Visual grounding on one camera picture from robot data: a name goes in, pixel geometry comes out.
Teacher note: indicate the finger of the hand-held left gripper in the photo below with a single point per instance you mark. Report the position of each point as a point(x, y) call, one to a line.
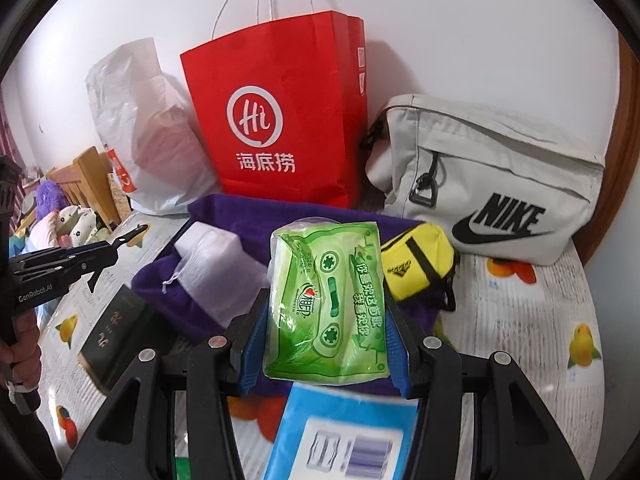
point(100, 250)
point(55, 272)

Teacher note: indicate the white plastic shopping bag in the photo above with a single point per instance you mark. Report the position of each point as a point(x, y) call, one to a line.
point(125, 110)

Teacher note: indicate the purple towel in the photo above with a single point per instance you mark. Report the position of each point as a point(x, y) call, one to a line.
point(160, 305)

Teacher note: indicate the brown wooden door frame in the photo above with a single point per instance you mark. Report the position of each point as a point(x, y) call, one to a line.
point(607, 200)

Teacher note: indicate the dark tea box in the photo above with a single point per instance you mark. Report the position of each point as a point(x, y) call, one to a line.
point(120, 330)

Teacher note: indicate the person's left hand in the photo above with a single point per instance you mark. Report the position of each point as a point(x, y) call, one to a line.
point(22, 362)

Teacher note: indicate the red paper bag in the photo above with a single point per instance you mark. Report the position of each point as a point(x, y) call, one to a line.
point(300, 85)

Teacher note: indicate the blue tissue box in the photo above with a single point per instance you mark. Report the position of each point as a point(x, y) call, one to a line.
point(300, 420)

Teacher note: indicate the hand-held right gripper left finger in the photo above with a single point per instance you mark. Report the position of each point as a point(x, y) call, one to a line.
point(252, 350)

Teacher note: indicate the purple plush toy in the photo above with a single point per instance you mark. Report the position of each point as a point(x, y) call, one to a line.
point(50, 195)

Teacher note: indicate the yellow mini pouch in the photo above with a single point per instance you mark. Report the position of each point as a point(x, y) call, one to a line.
point(410, 260)

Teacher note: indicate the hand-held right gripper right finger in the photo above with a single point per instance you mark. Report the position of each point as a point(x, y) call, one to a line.
point(400, 355)

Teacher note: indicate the green wet wipes packet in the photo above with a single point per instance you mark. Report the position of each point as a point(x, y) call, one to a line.
point(325, 300)

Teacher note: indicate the grey waist bag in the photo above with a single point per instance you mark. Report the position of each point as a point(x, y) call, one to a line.
point(500, 160)

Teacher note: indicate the wooden headboard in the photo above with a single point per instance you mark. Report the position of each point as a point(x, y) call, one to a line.
point(90, 165)

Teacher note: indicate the white tissue paper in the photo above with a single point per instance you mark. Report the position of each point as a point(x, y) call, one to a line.
point(215, 265)

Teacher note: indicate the white dotted plush toy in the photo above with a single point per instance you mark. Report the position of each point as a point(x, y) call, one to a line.
point(75, 225)

